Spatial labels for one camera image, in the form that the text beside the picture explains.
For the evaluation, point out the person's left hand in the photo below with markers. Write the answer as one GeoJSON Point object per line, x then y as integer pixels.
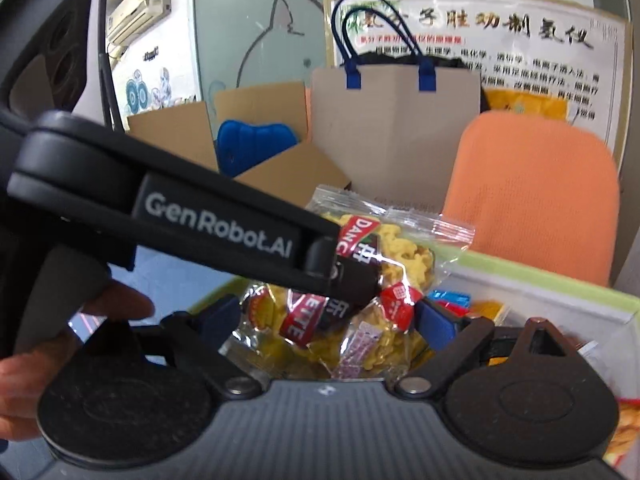
{"type": "Point", "coordinates": [120, 302]}

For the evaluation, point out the white red snack packet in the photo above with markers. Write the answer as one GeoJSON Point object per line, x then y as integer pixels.
{"type": "Point", "coordinates": [625, 435]}

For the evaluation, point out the blue plastic item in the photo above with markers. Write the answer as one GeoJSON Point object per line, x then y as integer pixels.
{"type": "Point", "coordinates": [255, 142]}

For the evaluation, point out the light green cardboard box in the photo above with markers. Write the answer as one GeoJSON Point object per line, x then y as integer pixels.
{"type": "Point", "coordinates": [550, 290]}

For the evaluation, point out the frosted glass partition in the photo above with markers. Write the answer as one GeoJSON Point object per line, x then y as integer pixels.
{"type": "Point", "coordinates": [225, 20]}

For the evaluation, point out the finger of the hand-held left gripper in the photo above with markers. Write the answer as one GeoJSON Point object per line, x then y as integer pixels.
{"type": "Point", "coordinates": [340, 275]}

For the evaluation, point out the white text wall poster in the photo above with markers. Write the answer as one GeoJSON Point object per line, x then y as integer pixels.
{"type": "Point", "coordinates": [525, 35]}

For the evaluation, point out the orange chair back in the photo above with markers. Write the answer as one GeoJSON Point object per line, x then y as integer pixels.
{"type": "Point", "coordinates": [530, 195]}

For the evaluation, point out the open brown cardboard box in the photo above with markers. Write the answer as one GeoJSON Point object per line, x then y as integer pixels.
{"type": "Point", "coordinates": [170, 135]}

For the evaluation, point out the blue snack packet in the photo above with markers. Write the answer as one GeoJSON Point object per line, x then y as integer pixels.
{"type": "Point", "coordinates": [450, 297]}

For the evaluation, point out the clear yellow crisps packet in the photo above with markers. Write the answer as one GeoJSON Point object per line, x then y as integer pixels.
{"type": "Point", "coordinates": [400, 245]}

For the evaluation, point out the white air conditioner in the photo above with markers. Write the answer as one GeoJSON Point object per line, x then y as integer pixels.
{"type": "Point", "coordinates": [140, 10]}

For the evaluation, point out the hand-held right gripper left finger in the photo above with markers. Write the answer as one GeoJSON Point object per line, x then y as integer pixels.
{"type": "Point", "coordinates": [222, 320]}

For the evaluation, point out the blue cartoon wall stickers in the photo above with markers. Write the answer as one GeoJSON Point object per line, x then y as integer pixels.
{"type": "Point", "coordinates": [137, 92]}

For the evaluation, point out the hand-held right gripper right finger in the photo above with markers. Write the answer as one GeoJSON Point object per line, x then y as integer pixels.
{"type": "Point", "coordinates": [437, 325]}

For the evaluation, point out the yellow snack packet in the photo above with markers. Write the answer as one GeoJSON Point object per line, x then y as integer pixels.
{"type": "Point", "coordinates": [487, 312]}

